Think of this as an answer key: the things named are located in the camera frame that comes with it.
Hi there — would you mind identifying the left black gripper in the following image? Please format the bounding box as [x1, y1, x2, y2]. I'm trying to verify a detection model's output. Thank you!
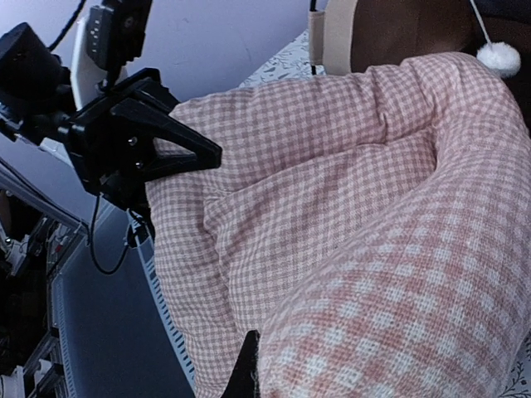
[58, 68, 222, 210]

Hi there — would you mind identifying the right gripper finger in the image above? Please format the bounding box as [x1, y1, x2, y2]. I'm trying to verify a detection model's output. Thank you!
[222, 330, 261, 398]

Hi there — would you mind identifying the black tent pole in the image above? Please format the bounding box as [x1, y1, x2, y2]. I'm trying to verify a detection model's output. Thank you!
[308, 0, 322, 75]

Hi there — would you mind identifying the pink checkered cushion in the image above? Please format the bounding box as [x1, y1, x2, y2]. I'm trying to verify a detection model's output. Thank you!
[146, 53, 530, 397]

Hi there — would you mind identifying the beige fabric pet tent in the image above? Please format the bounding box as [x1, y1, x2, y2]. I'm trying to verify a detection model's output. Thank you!
[306, 0, 531, 84]

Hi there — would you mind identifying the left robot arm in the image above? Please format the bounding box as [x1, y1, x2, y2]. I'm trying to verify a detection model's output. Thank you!
[1, 22, 222, 213]

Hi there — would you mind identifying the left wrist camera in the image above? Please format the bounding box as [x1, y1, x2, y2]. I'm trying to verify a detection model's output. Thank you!
[71, 0, 153, 110]

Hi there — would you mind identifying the front aluminium rail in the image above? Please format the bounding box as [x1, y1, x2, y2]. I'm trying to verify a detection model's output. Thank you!
[132, 219, 196, 391]

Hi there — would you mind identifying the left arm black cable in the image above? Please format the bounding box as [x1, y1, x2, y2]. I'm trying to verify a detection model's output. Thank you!
[47, 0, 88, 51]

